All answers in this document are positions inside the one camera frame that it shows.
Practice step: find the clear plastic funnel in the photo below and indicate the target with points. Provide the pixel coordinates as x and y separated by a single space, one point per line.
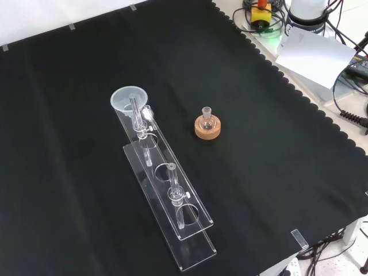
120 99

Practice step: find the black power adapter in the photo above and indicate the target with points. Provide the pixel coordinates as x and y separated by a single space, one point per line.
358 64

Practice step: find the white table leg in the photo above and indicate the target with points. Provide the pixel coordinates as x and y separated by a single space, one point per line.
352 231

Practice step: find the black tripod leg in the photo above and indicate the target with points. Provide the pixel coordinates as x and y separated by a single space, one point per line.
362 41

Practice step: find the yellow stop button box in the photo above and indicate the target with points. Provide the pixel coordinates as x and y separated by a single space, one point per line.
260 14

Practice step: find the clear acrylic funnel stand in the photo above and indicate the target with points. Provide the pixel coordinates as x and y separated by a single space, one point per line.
184 201

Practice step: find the small round-bottom glass flask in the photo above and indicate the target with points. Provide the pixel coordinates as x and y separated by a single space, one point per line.
207 123

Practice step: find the white power strip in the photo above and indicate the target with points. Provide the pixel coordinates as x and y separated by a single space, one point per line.
291 266

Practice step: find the black bench cloth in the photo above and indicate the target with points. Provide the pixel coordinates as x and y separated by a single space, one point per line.
258 172

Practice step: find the pale board sheet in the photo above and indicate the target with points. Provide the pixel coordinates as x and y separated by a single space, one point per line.
313 54

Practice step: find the clear plastic cloth clip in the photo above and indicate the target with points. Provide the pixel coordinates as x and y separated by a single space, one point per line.
299 238

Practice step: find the clear tape piece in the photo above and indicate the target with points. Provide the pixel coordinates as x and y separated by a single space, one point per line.
72 27
5 47
134 7

